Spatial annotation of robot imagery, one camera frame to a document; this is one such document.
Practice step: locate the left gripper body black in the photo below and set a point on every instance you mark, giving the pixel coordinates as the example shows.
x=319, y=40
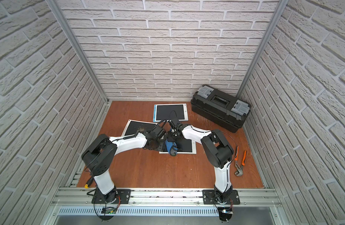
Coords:
x=163, y=140

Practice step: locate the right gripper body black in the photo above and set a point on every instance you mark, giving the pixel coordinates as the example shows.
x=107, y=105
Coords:
x=172, y=136

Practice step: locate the blue microfiber cleaning mitt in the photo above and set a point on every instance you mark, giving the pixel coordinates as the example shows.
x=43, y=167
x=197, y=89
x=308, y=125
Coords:
x=171, y=148

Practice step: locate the white drawing tablet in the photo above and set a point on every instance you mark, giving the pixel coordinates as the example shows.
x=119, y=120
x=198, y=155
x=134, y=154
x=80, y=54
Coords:
x=133, y=126
x=185, y=147

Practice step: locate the blue-edged drawing tablet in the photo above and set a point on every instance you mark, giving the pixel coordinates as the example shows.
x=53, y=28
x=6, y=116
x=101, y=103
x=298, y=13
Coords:
x=170, y=111

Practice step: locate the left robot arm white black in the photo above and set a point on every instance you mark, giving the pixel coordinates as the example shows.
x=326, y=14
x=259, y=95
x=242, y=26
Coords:
x=99, y=155

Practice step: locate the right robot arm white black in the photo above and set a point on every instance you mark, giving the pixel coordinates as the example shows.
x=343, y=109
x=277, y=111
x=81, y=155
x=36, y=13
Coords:
x=217, y=150

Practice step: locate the black toolbox grey latches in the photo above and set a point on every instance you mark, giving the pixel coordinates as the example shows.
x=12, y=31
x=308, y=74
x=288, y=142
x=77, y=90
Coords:
x=221, y=108

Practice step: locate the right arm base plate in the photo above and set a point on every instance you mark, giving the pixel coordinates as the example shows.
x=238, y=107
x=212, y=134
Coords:
x=211, y=196

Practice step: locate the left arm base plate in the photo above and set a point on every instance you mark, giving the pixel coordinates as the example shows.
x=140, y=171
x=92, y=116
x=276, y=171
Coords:
x=116, y=196

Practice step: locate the aluminium mounting rail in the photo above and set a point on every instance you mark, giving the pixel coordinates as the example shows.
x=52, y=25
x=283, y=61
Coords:
x=191, y=197

